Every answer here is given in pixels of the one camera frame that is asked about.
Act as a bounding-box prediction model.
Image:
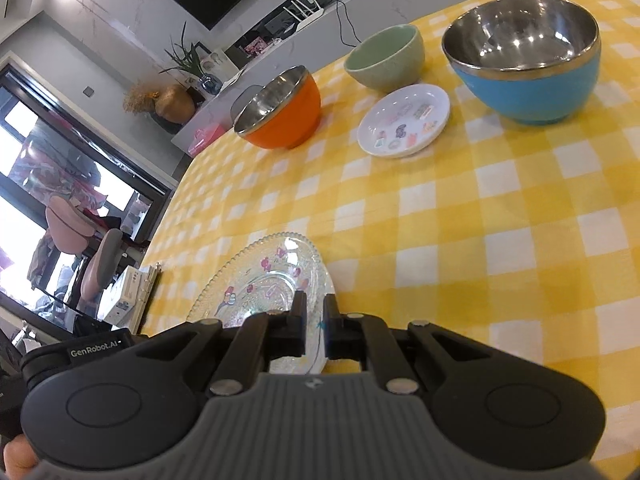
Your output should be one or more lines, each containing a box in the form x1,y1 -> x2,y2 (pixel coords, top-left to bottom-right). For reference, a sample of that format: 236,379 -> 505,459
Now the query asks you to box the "clear glass plate with flowers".
187,231 -> 337,376

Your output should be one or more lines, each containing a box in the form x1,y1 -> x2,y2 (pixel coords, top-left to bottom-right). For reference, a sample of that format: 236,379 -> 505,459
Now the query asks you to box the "small white printed plate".
358,84 -> 451,158

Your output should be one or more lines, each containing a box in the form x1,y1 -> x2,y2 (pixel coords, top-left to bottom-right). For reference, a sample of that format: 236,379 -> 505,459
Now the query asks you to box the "person's left hand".
0,434 -> 40,480

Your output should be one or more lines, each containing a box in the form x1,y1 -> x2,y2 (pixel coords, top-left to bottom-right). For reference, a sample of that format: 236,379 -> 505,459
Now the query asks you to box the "yellow checked tablecloth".
135,0 -> 640,480

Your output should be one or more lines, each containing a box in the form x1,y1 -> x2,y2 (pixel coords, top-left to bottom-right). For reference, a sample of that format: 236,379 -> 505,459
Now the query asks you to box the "black cable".
335,0 -> 363,48

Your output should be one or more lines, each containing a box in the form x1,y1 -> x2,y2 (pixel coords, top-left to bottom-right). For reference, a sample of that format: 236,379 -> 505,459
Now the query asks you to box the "brown vase with dried flowers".
123,81 -> 197,125

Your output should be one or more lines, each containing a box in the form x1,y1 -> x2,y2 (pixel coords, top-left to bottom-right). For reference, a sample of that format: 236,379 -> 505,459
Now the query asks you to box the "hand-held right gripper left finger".
137,292 -> 307,395

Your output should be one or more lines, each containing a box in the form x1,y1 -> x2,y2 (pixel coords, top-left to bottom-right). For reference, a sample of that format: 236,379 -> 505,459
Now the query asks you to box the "pink box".
187,122 -> 227,157

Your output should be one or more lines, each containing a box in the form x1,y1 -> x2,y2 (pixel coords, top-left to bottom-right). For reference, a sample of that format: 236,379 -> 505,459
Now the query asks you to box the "blue steel-lined bowl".
441,0 -> 601,126

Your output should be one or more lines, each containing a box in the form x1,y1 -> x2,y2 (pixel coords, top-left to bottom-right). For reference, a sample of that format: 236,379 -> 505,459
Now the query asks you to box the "blue vase with green plant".
160,22 -> 223,96

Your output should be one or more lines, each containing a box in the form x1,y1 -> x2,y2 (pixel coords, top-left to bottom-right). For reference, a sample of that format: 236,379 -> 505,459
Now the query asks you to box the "pink office chair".
44,194 -> 125,311

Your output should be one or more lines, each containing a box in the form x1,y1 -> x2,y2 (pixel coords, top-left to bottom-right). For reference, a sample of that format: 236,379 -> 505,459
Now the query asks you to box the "dark framed glass door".
0,62 -> 173,321

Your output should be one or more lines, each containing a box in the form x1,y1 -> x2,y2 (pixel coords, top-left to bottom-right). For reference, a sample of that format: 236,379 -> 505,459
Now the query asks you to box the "white printed card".
202,50 -> 236,77

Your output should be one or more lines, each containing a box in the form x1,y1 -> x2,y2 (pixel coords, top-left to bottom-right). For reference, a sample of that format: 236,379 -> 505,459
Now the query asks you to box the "pale green ceramic bowl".
344,24 -> 426,94

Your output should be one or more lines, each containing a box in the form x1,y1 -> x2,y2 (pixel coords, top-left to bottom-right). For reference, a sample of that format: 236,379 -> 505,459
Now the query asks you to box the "white box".
97,262 -> 162,326

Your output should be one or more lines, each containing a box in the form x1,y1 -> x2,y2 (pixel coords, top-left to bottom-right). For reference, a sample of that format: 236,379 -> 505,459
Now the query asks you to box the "orange steel-lined bowl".
230,65 -> 322,150

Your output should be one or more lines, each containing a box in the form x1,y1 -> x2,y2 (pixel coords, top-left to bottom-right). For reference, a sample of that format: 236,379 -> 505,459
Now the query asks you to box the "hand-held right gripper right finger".
324,294 -> 493,394

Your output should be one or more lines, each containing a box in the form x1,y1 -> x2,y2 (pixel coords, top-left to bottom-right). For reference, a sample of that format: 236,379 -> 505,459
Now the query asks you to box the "white router with antennas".
282,0 -> 326,26

